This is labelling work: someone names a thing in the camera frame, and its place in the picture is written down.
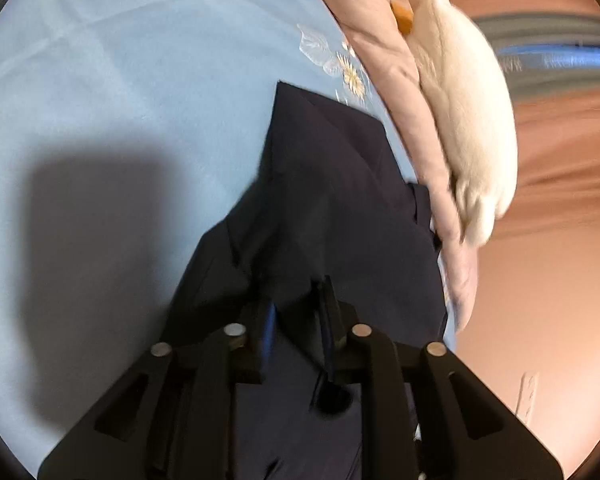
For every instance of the dark navy garment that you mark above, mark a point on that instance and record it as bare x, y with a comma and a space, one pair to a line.
320, 185

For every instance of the light blue floral bedsheet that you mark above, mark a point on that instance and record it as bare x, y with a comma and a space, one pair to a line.
105, 85

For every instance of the pink quilt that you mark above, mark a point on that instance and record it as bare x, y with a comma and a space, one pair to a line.
380, 60

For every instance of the grey blue blurred object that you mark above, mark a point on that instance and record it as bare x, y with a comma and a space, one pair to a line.
555, 45

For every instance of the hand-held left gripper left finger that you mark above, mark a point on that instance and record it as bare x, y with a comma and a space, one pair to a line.
268, 330

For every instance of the white plush toy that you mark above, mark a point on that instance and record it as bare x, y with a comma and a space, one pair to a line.
465, 110

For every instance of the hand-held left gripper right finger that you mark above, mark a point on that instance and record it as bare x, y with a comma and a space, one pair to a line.
336, 320

